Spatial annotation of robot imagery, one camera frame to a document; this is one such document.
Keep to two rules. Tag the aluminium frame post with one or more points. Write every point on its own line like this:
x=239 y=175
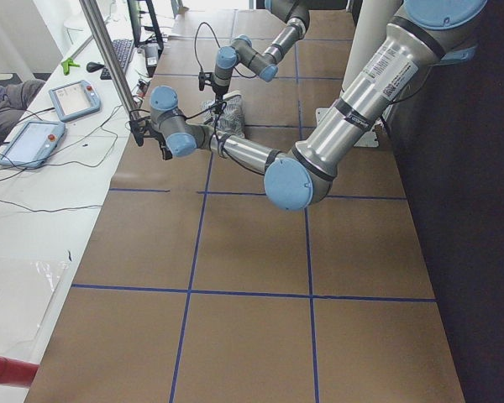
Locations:
x=104 y=43

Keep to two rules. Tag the black keyboard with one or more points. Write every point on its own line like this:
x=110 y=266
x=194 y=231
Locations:
x=123 y=49

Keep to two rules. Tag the teach pendant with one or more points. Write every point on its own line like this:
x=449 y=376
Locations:
x=75 y=100
x=33 y=144

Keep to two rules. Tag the striped polo shirt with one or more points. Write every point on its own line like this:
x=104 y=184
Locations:
x=232 y=119

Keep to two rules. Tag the black computer mouse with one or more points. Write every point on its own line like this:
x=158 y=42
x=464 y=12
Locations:
x=94 y=66

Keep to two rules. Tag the green plastic clamp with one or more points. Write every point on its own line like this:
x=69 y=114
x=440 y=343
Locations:
x=67 y=65

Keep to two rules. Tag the far teach pendant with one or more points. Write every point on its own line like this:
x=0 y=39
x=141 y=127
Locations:
x=75 y=100

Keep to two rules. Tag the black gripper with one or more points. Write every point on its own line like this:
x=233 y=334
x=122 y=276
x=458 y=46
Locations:
x=218 y=89
x=164 y=147

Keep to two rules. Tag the near teach pendant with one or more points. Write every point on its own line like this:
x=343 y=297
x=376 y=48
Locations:
x=33 y=144

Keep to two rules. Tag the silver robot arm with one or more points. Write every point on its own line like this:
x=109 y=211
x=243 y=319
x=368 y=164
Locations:
x=240 y=51
x=419 y=35

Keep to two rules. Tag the seated person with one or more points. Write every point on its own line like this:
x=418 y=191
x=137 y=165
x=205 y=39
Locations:
x=14 y=101

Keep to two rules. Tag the clear plastic bag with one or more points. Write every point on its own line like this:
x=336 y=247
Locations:
x=27 y=288

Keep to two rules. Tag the black box with label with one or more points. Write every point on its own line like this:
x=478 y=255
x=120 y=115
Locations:
x=151 y=58

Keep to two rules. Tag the red cylinder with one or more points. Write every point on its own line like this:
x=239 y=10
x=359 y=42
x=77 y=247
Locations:
x=17 y=373

